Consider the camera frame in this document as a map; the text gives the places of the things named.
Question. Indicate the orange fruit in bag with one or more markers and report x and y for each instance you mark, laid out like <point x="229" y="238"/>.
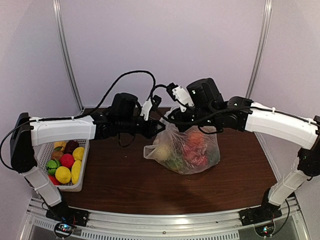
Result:
<point x="196" y="138"/>

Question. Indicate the yellow fruit front right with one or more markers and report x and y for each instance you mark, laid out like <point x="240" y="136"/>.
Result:
<point x="75" y="171"/>

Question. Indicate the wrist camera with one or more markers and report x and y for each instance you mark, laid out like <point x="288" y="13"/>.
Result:
<point x="180" y="95"/>
<point x="148" y="107"/>

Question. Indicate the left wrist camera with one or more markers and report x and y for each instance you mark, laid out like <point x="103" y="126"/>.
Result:
<point x="148" y="107"/>

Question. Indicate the yellow fruit front centre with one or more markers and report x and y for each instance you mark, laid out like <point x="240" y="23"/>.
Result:
<point x="63" y="175"/>

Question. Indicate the orange red fruit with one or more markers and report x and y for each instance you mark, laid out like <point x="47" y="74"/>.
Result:
<point x="54" y="180"/>

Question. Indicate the yellow green fruit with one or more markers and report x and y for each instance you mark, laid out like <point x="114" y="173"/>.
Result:
<point x="175" y="163"/>

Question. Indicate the green round fruit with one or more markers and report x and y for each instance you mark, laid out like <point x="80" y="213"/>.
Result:
<point x="52" y="165"/>

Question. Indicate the brown fruit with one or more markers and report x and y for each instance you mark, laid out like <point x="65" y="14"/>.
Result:
<point x="56" y="155"/>

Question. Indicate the dark purple fruit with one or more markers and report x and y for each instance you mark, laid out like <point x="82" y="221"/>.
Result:
<point x="70" y="146"/>

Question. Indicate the yellow fruit back right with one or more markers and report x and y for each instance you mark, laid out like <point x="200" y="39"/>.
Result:
<point x="78" y="153"/>

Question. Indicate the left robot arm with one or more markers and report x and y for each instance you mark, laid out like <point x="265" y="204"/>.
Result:
<point x="30" y="132"/>

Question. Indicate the aluminium front rail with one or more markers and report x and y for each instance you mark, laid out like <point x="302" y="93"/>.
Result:
<point x="221" y="225"/>

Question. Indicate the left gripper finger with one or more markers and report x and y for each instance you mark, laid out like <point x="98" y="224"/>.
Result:
<point x="150" y="133"/>
<point x="158" y="125"/>

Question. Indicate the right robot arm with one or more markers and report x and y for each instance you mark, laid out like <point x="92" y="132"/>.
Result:
<point x="245" y="115"/>

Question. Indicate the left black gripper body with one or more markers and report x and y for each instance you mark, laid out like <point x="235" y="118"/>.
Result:
<point x="126" y="126"/>

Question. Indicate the pale fruit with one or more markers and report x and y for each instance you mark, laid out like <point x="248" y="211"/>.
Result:
<point x="162" y="152"/>

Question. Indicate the red round fruit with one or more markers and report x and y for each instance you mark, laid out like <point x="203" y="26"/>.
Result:
<point x="67" y="160"/>

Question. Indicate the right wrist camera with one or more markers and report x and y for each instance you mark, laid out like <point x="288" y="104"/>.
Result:
<point x="180" y="95"/>

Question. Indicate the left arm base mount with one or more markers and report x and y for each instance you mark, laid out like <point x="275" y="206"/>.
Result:
<point x="62" y="212"/>

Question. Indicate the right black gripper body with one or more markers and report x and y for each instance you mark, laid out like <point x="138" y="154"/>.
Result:
<point x="200" y="114"/>

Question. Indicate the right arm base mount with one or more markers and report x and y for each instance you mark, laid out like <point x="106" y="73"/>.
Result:
<point x="265" y="212"/>

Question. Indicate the clear plastic bag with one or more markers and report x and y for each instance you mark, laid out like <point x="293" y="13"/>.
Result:
<point x="179" y="141"/>

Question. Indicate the yellow fruit with leaf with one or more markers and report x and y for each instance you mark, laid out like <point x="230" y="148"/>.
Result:
<point x="59" y="145"/>

